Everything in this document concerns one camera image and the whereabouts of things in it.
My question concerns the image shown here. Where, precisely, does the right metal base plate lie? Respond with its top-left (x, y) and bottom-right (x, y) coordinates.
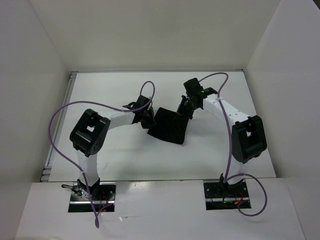
top-left (203, 180), bottom-right (252, 211)

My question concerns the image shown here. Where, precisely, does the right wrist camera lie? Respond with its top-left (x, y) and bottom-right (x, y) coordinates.
top-left (183, 77), bottom-right (204, 98)

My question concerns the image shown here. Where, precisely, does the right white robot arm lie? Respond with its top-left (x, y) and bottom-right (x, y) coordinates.
top-left (177, 87), bottom-right (267, 197)

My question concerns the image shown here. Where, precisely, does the metal base plate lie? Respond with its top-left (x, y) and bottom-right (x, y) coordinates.
top-left (61, 181), bottom-right (117, 213)
top-left (203, 180), bottom-right (252, 211)

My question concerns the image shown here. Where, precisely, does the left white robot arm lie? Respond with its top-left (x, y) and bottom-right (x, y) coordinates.
top-left (69, 95), bottom-right (156, 200)

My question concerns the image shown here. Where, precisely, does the black skirt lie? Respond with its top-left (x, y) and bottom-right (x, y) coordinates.
top-left (147, 107), bottom-right (189, 145)

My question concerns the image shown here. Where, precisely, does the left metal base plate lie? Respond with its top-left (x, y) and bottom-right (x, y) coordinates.
top-left (61, 181), bottom-right (117, 213)

